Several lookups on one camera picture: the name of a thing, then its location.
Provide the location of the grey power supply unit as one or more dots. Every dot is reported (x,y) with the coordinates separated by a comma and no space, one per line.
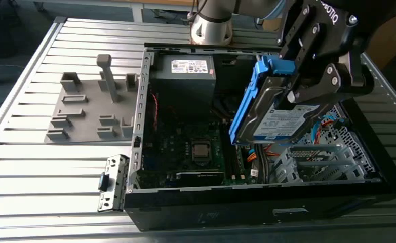
(184,86)

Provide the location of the wooden desk white legs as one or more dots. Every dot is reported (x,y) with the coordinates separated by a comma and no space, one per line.
(272,25)

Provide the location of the black graphics card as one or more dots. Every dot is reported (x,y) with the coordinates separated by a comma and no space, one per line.
(201,177)

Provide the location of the grey parts rack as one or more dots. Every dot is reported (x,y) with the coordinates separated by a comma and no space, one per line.
(86,131)

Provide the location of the black waste bin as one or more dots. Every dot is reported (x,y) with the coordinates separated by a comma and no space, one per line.
(1,43)

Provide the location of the dark green motherboard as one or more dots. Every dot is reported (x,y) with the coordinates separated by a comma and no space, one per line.
(170,141)

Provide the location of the black PC case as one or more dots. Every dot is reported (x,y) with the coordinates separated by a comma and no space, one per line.
(217,210)

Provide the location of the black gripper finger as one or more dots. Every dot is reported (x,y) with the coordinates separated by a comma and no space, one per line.
(340,83)
(298,33)

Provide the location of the grey expansion slot bracket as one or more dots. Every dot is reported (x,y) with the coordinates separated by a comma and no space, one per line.
(116,177)

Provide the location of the grey metal disk bay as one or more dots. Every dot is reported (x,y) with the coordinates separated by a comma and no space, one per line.
(322,164)

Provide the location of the green RAM stick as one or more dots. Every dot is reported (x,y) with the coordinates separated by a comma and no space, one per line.
(240,164)

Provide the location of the hard disk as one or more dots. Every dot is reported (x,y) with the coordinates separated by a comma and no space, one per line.
(278,121)

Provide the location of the CPU socket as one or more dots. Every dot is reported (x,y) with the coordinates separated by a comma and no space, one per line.
(201,152)

